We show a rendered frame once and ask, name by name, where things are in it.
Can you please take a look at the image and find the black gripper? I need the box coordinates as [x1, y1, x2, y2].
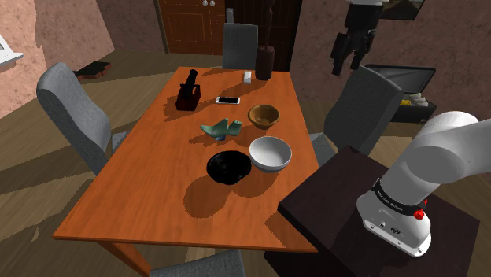
[330, 4, 385, 76]

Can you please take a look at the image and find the grey upholstered chair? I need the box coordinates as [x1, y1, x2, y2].
[222, 22, 259, 71]
[149, 249, 247, 277]
[36, 61, 130, 175]
[308, 65, 405, 168]

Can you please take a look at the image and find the open black case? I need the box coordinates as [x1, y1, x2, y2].
[363, 63, 438, 125]

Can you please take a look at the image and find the tall dark brown vase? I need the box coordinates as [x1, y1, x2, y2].
[254, 0, 277, 82]

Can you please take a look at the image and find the brown wooden bowl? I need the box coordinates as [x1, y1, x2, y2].
[247, 104, 282, 131]

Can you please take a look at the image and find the white bowl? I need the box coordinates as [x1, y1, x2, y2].
[248, 135, 293, 174]

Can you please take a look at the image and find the white phone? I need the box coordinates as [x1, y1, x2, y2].
[215, 95, 242, 106]

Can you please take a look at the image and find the green shoe-shaped figure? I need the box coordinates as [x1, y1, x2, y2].
[199, 117, 244, 142]

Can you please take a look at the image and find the dark robot stand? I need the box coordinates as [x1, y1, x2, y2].
[264, 145, 482, 277]

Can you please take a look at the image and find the brown wooden door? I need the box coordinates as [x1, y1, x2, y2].
[154, 0, 227, 56]

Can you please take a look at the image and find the black bottle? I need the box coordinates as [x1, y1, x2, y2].
[179, 68, 199, 98]

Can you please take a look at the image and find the black bowl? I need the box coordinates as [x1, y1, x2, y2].
[205, 150, 253, 187]

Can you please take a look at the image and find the dark red box holder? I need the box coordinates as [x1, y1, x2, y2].
[175, 85, 203, 113]

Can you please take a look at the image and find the orange wooden table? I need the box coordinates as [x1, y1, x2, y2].
[52, 65, 319, 277]

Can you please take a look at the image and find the dark flat box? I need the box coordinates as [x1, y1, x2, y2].
[72, 61, 113, 81]

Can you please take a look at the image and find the white shelf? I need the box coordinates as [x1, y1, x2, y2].
[0, 34, 25, 72]

